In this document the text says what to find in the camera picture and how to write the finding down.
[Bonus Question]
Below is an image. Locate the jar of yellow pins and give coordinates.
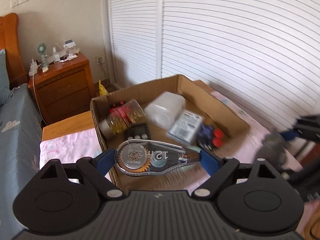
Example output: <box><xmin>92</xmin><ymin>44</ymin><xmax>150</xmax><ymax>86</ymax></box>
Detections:
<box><xmin>99</xmin><ymin>99</ymin><xmax>146</xmax><ymax>135</ymax></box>

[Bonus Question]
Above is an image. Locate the wooden nightstand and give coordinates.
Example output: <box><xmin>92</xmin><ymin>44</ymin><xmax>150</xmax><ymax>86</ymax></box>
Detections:
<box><xmin>28</xmin><ymin>52</ymin><xmax>95</xmax><ymax>125</ymax></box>

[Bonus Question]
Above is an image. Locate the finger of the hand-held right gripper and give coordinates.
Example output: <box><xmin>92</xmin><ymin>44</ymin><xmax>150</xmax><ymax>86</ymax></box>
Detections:
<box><xmin>260</xmin><ymin>132</ymin><xmax>288</xmax><ymax>165</ymax></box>
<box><xmin>277</xmin><ymin>127</ymin><xmax>300</xmax><ymax>142</ymax></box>

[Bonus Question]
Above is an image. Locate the black box with white pieces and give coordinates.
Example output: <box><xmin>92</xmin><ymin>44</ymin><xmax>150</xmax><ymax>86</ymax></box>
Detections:
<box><xmin>124</xmin><ymin>124</ymin><xmax>152</xmax><ymax>141</ymax></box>

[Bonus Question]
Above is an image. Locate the blue bed sheet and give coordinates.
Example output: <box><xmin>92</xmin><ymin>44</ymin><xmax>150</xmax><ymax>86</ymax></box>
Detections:
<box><xmin>0</xmin><ymin>84</ymin><xmax>45</xmax><ymax>240</ymax></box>

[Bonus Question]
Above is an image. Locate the yellow bag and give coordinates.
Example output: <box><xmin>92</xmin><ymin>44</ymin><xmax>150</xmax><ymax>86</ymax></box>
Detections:
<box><xmin>98</xmin><ymin>80</ymin><xmax>108</xmax><ymax>96</ymax></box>

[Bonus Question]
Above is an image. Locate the floral tablecloth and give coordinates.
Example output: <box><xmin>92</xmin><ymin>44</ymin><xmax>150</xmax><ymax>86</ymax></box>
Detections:
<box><xmin>40</xmin><ymin>89</ymin><xmax>320</xmax><ymax>240</ymax></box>

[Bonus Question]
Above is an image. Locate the clear plastic jar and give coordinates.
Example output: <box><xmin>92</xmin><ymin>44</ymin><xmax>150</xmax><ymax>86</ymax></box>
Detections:
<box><xmin>144</xmin><ymin>92</ymin><xmax>186</xmax><ymax>128</ymax></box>

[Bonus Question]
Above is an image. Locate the small green fan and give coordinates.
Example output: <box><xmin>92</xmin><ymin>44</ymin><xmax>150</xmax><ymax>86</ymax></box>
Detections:
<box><xmin>36</xmin><ymin>42</ymin><xmax>49</xmax><ymax>64</ymax></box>

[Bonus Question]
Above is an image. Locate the white louvered closet door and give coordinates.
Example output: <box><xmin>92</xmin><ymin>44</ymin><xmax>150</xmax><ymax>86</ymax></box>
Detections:
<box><xmin>107</xmin><ymin>0</ymin><xmax>163</xmax><ymax>88</ymax></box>
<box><xmin>160</xmin><ymin>0</ymin><xmax>320</xmax><ymax>133</ymax></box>

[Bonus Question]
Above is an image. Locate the white cable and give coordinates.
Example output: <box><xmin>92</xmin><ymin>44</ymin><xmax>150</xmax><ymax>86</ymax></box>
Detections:
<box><xmin>31</xmin><ymin>75</ymin><xmax>48</xmax><ymax>126</ymax></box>

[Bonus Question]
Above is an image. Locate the wooden headboard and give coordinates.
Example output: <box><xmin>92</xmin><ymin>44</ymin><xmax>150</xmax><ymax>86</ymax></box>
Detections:
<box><xmin>0</xmin><ymin>13</ymin><xmax>28</xmax><ymax>90</ymax></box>

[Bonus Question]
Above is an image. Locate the large blue pillow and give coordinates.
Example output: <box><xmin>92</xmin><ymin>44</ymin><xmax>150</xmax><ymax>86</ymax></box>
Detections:
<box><xmin>0</xmin><ymin>49</ymin><xmax>13</xmax><ymax>107</ymax></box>

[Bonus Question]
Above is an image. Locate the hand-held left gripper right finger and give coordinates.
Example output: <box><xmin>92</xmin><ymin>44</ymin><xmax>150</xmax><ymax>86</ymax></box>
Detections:
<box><xmin>191</xmin><ymin>149</ymin><xmax>285</xmax><ymax>202</ymax></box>

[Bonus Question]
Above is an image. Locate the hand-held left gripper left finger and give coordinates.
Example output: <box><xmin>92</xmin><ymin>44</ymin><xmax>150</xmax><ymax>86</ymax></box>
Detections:
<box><xmin>37</xmin><ymin>149</ymin><xmax>125</xmax><ymax>200</ymax></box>

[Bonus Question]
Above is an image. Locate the clear correction tape dispenser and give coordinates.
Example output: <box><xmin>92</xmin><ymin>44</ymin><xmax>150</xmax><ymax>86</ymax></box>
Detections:
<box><xmin>114</xmin><ymin>140</ymin><xmax>202</xmax><ymax>176</ymax></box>

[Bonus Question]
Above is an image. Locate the white power strip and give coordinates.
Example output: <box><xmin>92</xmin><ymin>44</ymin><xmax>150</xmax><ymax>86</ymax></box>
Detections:
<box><xmin>29</xmin><ymin>59</ymin><xmax>38</xmax><ymax>77</ymax></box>

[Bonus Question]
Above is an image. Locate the clear labelled plastic case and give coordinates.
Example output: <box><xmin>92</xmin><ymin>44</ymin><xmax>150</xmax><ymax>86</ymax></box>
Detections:
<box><xmin>167</xmin><ymin>110</ymin><xmax>203</xmax><ymax>143</ymax></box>

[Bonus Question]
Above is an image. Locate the cardboard box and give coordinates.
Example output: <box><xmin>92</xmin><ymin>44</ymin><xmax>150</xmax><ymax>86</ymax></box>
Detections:
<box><xmin>90</xmin><ymin>74</ymin><xmax>251</xmax><ymax>191</ymax></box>

